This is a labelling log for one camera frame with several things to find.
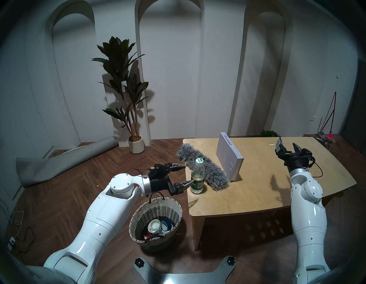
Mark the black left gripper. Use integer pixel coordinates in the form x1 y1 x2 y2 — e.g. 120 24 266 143
148 163 195 197

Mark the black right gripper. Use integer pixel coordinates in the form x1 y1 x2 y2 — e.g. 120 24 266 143
275 137 315 173

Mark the clear green-label water bottle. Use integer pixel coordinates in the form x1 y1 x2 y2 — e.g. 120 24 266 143
190 158 206 195

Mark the grey fluffy duster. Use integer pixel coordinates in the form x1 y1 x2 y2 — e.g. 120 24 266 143
176 143 230 192

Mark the grey box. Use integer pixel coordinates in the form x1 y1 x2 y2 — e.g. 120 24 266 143
216 132 244 182

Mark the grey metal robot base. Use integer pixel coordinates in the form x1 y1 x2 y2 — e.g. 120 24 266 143
134 256 236 284

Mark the woven wicker basket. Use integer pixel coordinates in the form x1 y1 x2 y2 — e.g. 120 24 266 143
129 191 183 252

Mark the red pole broom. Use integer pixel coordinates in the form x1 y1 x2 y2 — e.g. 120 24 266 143
320 92 337 142

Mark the light wooden table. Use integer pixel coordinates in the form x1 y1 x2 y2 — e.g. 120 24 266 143
182 137 357 251

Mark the rolled grey carpet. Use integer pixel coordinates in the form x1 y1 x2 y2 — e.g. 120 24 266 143
15 136 118 188

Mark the tall potted plant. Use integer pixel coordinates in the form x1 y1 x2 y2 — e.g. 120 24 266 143
92 36 150 154

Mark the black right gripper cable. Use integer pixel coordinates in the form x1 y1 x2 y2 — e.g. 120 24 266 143
307 156 324 178

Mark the black floor cable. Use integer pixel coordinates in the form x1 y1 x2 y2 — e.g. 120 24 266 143
14 226 36 254

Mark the white floor cable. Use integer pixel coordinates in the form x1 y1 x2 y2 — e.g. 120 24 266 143
10 210 25 229

